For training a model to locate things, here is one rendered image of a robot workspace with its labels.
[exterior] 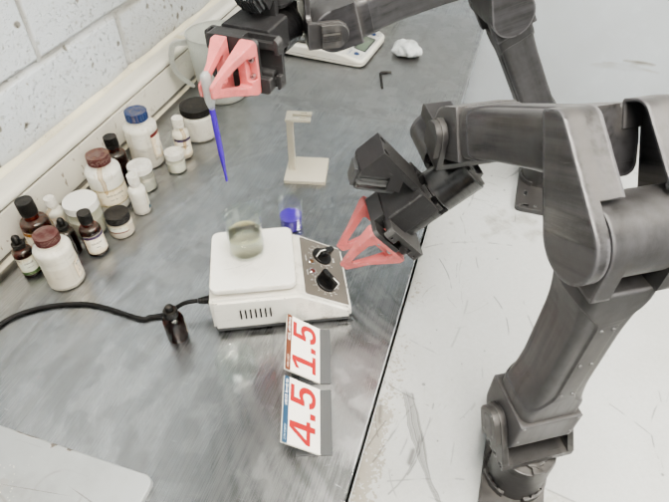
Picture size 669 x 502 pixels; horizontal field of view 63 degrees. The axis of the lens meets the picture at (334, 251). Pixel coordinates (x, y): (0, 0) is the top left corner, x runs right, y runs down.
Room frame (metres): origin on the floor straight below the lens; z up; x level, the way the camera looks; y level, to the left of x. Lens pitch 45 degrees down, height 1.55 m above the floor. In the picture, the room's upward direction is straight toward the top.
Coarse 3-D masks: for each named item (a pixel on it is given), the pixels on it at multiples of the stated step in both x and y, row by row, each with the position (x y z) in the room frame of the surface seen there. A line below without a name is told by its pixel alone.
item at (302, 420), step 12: (300, 384) 0.39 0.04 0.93; (300, 396) 0.37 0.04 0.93; (312, 396) 0.38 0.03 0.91; (300, 408) 0.35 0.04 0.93; (312, 408) 0.36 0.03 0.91; (288, 420) 0.33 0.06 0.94; (300, 420) 0.34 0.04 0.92; (312, 420) 0.34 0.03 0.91; (288, 432) 0.31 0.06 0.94; (300, 432) 0.32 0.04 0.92; (312, 432) 0.33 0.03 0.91; (300, 444) 0.31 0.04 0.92; (312, 444) 0.31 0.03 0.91
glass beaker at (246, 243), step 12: (228, 204) 0.59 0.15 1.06; (240, 204) 0.60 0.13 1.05; (252, 204) 0.60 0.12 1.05; (228, 216) 0.58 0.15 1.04; (240, 216) 0.59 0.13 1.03; (252, 216) 0.59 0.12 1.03; (228, 228) 0.55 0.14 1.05; (240, 228) 0.55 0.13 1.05; (252, 228) 0.55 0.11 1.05; (228, 240) 0.56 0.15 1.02; (240, 240) 0.55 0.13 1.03; (252, 240) 0.55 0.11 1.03; (240, 252) 0.55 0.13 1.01; (252, 252) 0.55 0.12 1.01
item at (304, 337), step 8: (296, 320) 0.49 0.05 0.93; (296, 328) 0.47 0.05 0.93; (304, 328) 0.48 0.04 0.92; (312, 328) 0.49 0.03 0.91; (296, 336) 0.46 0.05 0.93; (304, 336) 0.47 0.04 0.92; (312, 336) 0.47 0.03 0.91; (296, 344) 0.45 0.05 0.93; (304, 344) 0.45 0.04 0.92; (312, 344) 0.46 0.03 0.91; (296, 352) 0.43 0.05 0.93; (304, 352) 0.44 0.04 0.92; (312, 352) 0.45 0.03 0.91; (296, 360) 0.42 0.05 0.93; (304, 360) 0.43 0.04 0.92; (312, 360) 0.43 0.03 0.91; (296, 368) 0.41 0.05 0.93; (304, 368) 0.41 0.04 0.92; (312, 368) 0.42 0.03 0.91; (312, 376) 0.41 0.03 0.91
